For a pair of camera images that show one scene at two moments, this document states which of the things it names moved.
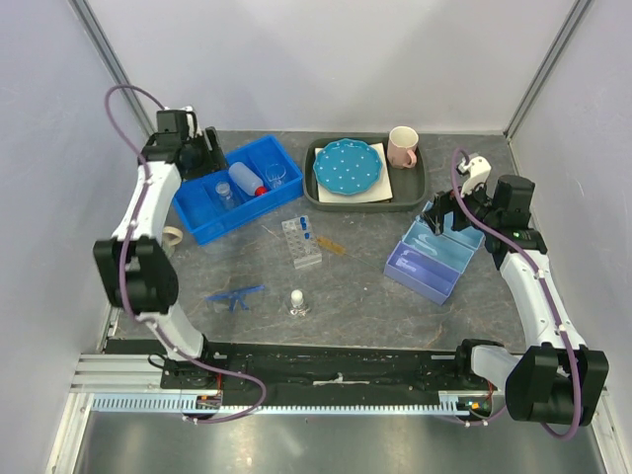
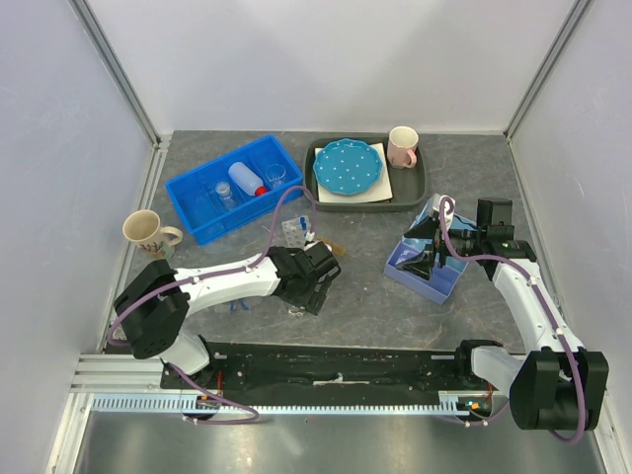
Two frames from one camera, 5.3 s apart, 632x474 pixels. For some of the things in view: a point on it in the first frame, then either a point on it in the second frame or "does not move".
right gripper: [443, 201] -> [421, 265]
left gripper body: [199, 155] -> [302, 296]
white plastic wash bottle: [247, 179] does not move
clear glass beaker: [275, 173] does not move
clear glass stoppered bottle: [223, 189] does not move
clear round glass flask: [297, 300] does not move
